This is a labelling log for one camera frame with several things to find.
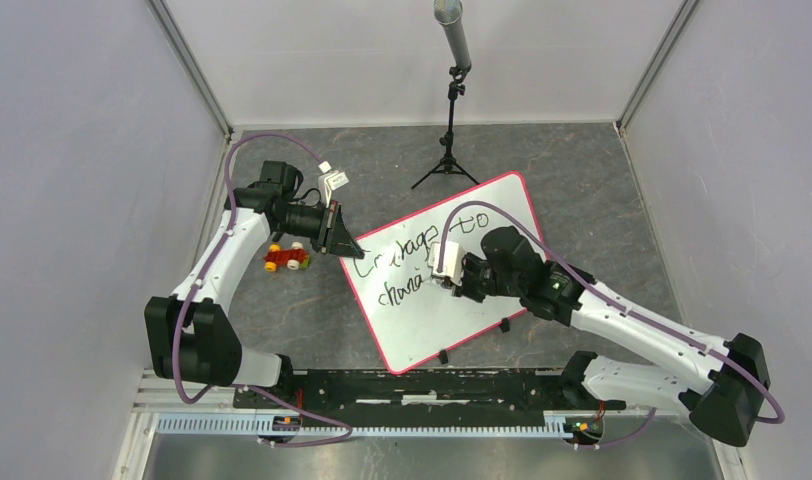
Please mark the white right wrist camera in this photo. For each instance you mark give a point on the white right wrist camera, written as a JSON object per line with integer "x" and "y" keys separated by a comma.
{"x": 446, "y": 263}

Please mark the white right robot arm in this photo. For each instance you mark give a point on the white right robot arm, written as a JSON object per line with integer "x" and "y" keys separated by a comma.
{"x": 720, "y": 385}

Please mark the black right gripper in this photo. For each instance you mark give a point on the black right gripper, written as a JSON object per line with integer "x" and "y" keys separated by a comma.
{"x": 465, "y": 289}

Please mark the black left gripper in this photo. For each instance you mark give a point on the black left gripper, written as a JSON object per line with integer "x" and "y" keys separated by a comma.
{"x": 334, "y": 237}

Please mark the pink framed whiteboard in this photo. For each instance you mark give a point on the pink framed whiteboard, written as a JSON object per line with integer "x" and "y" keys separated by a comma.
{"x": 411, "y": 318}

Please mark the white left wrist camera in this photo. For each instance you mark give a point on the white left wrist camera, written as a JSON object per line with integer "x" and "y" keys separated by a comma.
{"x": 330, "y": 180}

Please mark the silver microphone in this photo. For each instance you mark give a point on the silver microphone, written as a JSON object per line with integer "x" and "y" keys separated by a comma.
{"x": 449, "y": 15}

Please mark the red yellow toy car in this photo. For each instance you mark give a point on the red yellow toy car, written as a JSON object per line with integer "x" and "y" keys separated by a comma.
{"x": 294, "y": 257}

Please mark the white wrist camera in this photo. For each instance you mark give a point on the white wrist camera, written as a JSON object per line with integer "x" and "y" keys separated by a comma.
{"x": 330, "y": 180}
{"x": 446, "y": 263}

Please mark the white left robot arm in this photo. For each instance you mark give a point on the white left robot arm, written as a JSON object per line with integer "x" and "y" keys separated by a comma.
{"x": 189, "y": 333}

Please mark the white toothed cable rail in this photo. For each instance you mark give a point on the white toothed cable rail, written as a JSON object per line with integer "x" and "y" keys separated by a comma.
{"x": 281, "y": 424}

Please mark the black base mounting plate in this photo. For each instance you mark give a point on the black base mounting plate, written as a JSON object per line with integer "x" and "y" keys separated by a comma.
{"x": 516, "y": 397}

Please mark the black tripod stand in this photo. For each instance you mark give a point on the black tripod stand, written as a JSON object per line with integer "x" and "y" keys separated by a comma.
{"x": 448, "y": 164}

